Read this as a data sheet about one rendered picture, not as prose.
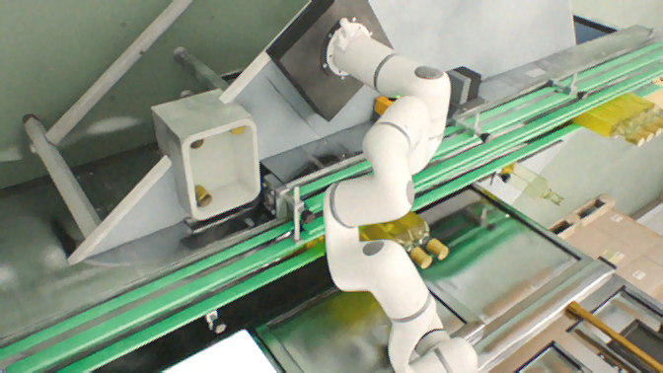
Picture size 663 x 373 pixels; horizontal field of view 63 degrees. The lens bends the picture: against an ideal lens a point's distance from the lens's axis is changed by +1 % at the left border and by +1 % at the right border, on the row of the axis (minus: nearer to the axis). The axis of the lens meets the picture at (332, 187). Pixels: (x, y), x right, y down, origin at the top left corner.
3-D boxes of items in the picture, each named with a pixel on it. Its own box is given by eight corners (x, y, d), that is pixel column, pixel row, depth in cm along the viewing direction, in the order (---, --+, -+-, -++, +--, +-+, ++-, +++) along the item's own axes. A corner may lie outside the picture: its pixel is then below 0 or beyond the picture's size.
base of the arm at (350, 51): (312, 39, 120) (354, 65, 110) (351, 1, 121) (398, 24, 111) (338, 84, 132) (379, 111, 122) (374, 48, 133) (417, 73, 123)
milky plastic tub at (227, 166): (179, 204, 128) (194, 224, 123) (164, 122, 115) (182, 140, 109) (244, 180, 137) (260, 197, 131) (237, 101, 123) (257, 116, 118)
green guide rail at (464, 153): (291, 217, 135) (309, 235, 130) (291, 214, 135) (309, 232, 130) (652, 59, 221) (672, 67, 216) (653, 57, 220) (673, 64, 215)
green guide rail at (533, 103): (290, 193, 131) (310, 211, 126) (290, 190, 130) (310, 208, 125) (660, 42, 217) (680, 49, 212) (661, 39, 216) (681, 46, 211)
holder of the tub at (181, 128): (182, 219, 132) (195, 237, 127) (164, 121, 115) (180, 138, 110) (244, 195, 140) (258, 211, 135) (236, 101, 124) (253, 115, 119)
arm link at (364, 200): (349, 130, 101) (312, 173, 91) (411, 112, 92) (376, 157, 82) (382, 190, 106) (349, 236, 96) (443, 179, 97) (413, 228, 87)
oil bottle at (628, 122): (568, 111, 201) (642, 146, 183) (573, 98, 197) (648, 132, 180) (578, 108, 203) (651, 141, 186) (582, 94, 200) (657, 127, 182)
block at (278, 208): (260, 206, 137) (275, 221, 133) (258, 177, 131) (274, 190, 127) (272, 201, 139) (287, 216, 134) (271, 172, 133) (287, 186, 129)
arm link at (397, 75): (408, 43, 117) (464, 72, 107) (404, 98, 125) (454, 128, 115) (374, 55, 112) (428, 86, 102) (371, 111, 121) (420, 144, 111)
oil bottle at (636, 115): (578, 108, 203) (651, 141, 186) (582, 94, 200) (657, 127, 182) (586, 104, 206) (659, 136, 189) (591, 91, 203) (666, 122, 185)
